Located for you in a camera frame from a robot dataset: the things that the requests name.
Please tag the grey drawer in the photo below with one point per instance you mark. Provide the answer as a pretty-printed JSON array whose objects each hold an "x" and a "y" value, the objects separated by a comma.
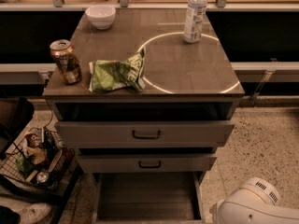
[
  {"x": 150, "y": 134},
  {"x": 148, "y": 198},
  {"x": 146, "y": 163}
]

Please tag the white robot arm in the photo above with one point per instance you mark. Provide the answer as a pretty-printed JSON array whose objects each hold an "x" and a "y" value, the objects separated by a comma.
[{"x": 254, "y": 202}]

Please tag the grey drawer cabinet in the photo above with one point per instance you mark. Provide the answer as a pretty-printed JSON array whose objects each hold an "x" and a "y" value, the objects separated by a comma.
[{"x": 183, "y": 82}]

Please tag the green chip bag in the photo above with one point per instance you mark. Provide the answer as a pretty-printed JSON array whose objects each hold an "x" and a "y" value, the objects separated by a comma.
[{"x": 114, "y": 75}]

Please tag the brown soda can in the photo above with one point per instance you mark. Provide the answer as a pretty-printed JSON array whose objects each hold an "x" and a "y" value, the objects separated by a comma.
[{"x": 63, "y": 54}]

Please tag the white bowl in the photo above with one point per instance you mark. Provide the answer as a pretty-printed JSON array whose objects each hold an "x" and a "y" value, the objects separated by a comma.
[{"x": 101, "y": 16}]

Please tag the clear plastic water bottle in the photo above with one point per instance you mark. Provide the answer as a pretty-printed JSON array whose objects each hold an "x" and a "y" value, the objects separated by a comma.
[{"x": 195, "y": 13}]

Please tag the white shoe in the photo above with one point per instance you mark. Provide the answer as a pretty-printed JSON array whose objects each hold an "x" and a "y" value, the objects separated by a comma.
[{"x": 34, "y": 213}]

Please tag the black wire basket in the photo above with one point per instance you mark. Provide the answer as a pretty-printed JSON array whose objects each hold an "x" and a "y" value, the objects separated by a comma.
[{"x": 40, "y": 159}]

